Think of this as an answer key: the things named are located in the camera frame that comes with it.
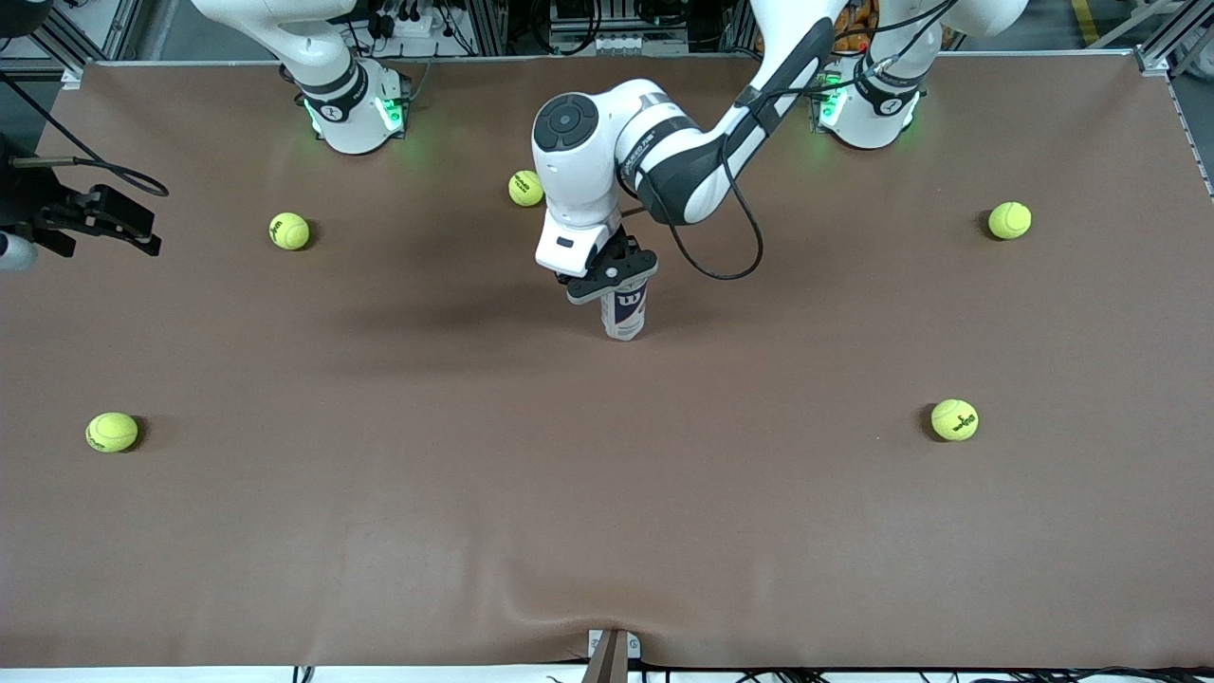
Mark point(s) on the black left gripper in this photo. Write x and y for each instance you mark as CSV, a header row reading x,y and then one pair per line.
x,y
621,249

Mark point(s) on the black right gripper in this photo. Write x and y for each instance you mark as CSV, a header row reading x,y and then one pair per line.
x,y
36,201

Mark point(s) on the white and blue tennis can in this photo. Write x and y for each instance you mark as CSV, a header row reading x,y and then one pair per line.
x,y
624,318

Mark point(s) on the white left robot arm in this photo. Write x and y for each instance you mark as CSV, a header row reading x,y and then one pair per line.
x,y
664,142

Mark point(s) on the yellow-green tennis ball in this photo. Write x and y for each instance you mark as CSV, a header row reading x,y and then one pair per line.
x,y
1009,220
112,432
954,419
522,188
289,230

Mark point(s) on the white terminal strip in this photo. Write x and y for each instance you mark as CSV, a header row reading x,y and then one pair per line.
x,y
616,44

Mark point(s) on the brown table mat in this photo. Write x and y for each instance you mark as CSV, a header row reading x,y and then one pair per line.
x,y
607,531

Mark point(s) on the white power strip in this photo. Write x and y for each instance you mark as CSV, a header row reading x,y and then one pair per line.
x,y
422,27

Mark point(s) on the orange packaged goods pile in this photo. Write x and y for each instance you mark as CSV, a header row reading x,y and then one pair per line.
x,y
858,19

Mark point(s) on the aluminium frame corner bracket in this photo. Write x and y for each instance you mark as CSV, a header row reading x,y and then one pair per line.
x,y
72,76
1152,59

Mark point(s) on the grey metal mounting bracket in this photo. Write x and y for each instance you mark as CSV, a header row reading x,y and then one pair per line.
x,y
634,647

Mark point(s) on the brown camera pole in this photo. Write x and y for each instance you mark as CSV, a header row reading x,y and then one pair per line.
x,y
607,666

